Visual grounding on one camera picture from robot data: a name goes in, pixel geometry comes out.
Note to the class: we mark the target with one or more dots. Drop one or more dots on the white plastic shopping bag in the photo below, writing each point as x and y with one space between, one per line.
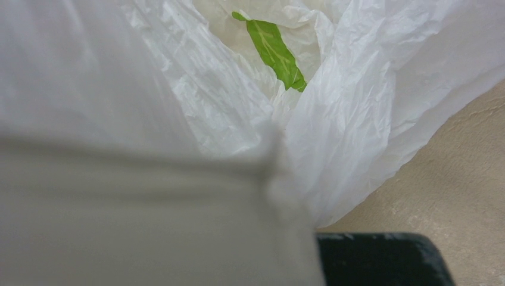
203 142

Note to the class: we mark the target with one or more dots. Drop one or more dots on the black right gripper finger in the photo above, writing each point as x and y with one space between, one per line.
388 258

